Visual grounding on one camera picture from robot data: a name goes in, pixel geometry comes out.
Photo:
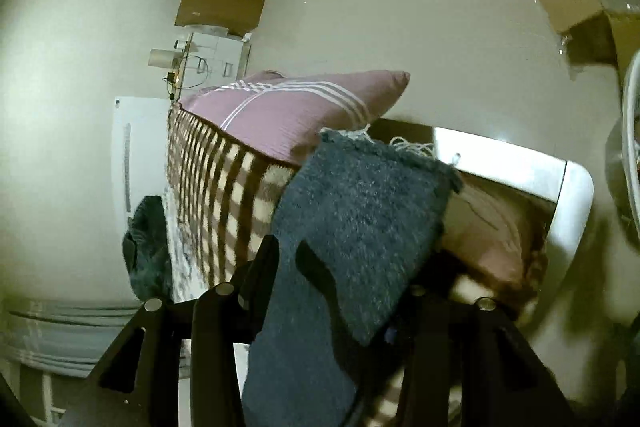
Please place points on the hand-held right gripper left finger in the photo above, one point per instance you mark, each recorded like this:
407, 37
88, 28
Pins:
260, 263

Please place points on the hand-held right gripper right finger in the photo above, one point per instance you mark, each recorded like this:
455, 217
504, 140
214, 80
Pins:
425, 357

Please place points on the grey-blue fluffy towel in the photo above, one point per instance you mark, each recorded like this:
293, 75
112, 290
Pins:
360, 217

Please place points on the white patterned cloth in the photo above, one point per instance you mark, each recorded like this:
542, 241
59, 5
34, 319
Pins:
182, 252

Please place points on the brown checked blanket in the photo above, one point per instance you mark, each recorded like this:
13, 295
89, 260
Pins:
220, 187

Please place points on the dark teal cloth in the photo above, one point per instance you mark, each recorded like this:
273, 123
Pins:
147, 247

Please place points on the pink striped pillow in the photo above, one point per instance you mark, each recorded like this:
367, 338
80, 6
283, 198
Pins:
295, 112

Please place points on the white flat panel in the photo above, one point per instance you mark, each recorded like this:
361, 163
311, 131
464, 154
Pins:
145, 157

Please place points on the white plastic bin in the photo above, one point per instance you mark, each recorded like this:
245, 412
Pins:
570, 207

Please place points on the white small cabinet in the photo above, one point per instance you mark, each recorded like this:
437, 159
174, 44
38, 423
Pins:
220, 54

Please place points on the grey striped mattress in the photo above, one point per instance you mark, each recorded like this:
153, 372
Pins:
60, 337

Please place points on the white paper cup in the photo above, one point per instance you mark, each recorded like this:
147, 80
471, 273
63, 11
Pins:
161, 58

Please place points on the white plastic basket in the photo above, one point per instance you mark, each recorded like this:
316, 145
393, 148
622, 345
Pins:
627, 147

